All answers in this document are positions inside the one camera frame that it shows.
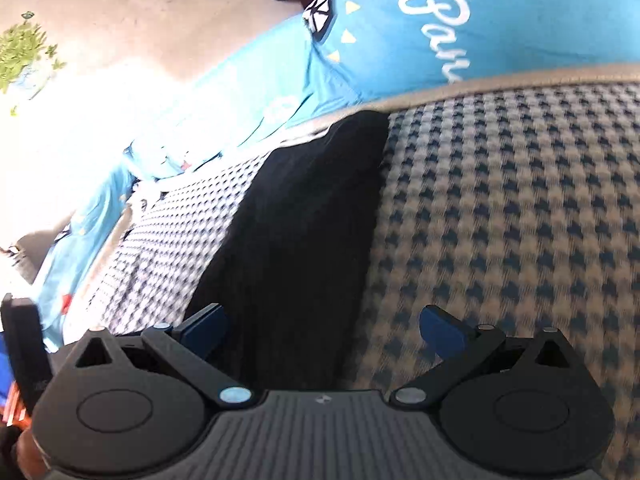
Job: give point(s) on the person's left hand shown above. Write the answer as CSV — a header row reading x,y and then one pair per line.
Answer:
x,y
27,455

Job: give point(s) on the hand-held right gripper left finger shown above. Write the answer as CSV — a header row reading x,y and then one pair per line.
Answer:
x,y
207,327

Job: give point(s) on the blue printed bed sheet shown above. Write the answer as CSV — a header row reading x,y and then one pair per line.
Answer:
x,y
390,50

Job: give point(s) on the green leaf wall sticker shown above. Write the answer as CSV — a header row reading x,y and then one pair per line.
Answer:
x,y
22,50

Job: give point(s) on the black sweatshirt with red print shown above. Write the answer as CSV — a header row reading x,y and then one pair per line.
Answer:
x,y
300,220

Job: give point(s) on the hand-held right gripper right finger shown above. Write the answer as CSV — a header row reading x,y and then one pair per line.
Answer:
x,y
442,332

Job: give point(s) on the houndstooth bed mat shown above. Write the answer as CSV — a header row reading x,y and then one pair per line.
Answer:
x,y
500,200

